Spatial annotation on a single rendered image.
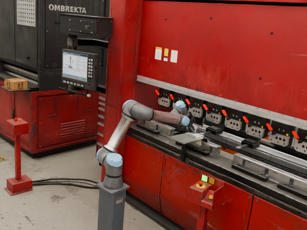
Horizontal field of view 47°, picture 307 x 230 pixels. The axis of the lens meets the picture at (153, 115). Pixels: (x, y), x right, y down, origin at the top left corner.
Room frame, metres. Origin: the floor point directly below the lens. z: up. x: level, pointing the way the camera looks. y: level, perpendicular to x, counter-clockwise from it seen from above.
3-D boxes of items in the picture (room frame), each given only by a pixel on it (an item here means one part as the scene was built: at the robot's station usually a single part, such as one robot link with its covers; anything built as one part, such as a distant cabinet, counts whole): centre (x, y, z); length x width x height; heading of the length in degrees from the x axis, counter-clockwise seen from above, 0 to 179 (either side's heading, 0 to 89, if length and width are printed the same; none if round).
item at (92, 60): (3.52, 0.77, 1.42); 0.45 x 0.12 x 0.36; 58
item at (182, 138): (2.91, -0.30, 1.00); 0.26 x 0.18 x 0.01; 134
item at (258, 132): (2.60, -0.81, 1.26); 0.15 x 0.09 x 0.17; 44
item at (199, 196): (2.42, -0.45, 0.75); 0.20 x 0.16 x 0.18; 55
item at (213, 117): (2.88, -0.53, 1.26); 0.15 x 0.09 x 0.17; 44
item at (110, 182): (2.33, 0.25, 0.82); 0.15 x 0.15 x 0.10
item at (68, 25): (3.62, 0.77, 1.53); 0.51 x 0.25 x 0.85; 58
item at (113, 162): (2.34, 0.25, 0.94); 0.13 x 0.12 x 0.14; 34
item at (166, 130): (3.41, -0.03, 0.92); 0.50 x 0.06 x 0.10; 44
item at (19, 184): (3.52, 1.44, 0.41); 0.25 x 0.20 x 0.83; 134
